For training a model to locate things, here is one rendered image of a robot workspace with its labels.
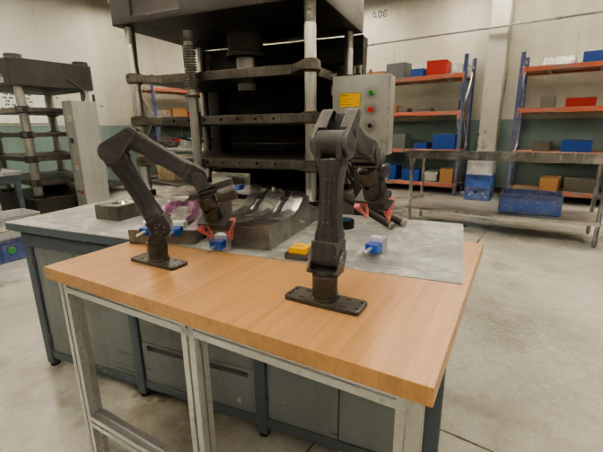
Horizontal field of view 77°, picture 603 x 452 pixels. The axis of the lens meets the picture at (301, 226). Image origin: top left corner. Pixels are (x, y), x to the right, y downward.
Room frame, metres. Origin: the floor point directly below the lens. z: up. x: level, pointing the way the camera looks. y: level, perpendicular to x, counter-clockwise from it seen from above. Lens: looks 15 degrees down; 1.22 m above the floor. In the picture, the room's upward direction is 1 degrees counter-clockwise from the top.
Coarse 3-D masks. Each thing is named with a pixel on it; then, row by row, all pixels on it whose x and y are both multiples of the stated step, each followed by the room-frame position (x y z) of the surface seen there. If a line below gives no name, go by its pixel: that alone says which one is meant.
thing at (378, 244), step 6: (372, 240) 1.22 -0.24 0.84; (378, 240) 1.21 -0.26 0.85; (384, 240) 1.21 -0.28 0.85; (366, 246) 1.19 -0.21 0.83; (372, 246) 1.17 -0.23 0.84; (378, 246) 1.17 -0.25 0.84; (384, 246) 1.21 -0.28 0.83; (366, 252) 1.14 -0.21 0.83; (372, 252) 1.17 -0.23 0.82; (378, 252) 1.18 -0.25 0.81; (384, 252) 1.21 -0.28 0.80
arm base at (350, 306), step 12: (312, 276) 0.85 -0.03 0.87; (324, 276) 0.83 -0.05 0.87; (300, 288) 0.91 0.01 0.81; (312, 288) 0.85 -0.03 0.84; (324, 288) 0.82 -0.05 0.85; (336, 288) 0.84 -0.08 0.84; (300, 300) 0.85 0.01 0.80; (312, 300) 0.84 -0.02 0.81; (324, 300) 0.82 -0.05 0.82; (336, 300) 0.84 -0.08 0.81; (348, 300) 0.84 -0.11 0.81; (360, 300) 0.84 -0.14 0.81; (348, 312) 0.78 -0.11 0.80; (360, 312) 0.79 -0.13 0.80
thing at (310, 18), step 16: (304, 0) 2.01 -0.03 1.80; (304, 16) 2.01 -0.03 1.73; (128, 32) 2.44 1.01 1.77; (304, 32) 2.01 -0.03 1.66; (352, 32) 2.62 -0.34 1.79; (128, 48) 2.44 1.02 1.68; (304, 48) 2.01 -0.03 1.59; (352, 48) 2.63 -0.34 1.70; (128, 64) 2.45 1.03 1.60; (352, 64) 2.63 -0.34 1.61; (304, 80) 2.01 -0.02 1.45; (208, 112) 3.09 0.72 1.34; (144, 128) 2.46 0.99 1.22; (208, 128) 3.08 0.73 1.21; (208, 144) 3.07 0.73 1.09; (144, 176) 2.44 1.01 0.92; (208, 176) 3.07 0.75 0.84
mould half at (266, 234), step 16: (240, 208) 1.55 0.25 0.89; (272, 208) 1.51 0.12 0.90; (288, 208) 1.49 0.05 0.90; (304, 208) 1.55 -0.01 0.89; (240, 224) 1.30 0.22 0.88; (256, 224) 1.27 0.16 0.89; (272, 224) 1.28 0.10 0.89; (288, 224) 1.40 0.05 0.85; (304, 224) 1.55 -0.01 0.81; (208, 240) 1.36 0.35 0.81; (240, 240) 1.30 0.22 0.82; (256, 240) 1.28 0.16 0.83; (272, 240) 1.27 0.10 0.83
